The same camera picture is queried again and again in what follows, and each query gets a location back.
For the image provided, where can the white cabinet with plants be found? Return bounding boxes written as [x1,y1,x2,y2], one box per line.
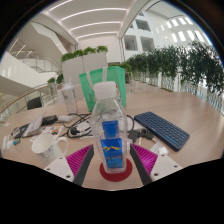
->
[60,45,109,88]

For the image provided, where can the black tangled cables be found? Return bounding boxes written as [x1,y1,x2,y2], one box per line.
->
[63,113,98,139]

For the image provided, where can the ceiling strip lights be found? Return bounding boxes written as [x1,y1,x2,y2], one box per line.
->
[48,0,128,39]

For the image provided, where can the black chair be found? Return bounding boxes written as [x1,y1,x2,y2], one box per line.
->
[26,96,44,111]

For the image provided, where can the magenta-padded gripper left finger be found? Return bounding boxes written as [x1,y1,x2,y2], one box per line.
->
[43,143,95,187]

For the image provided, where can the colourful printed leaflet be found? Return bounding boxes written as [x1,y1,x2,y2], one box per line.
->
[29,124,64,143]

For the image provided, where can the row of green plants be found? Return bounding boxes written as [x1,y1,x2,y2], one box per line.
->
[109,41,224,111]

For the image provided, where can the white mug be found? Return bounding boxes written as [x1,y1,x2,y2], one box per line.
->
[31,132,69,159]

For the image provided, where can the clear blue-labelled water bottle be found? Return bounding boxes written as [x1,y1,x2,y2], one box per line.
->
[89,81,129,174]

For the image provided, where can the small white box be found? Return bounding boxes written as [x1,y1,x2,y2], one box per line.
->
[149,141,169,156]

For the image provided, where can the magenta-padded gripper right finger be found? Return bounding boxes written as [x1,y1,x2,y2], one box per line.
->
[129,143,184,186]

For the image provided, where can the flat round red coaster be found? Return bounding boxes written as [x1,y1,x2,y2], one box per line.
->
[99,158,134,183]

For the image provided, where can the clear tumbler with lid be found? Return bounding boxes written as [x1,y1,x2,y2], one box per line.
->
[60,78,79,115]

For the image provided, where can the green tote bag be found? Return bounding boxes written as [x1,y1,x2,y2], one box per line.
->
[78,65,127,113]

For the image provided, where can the dark blue keyboard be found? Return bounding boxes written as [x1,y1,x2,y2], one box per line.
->
[133,111,191,152]

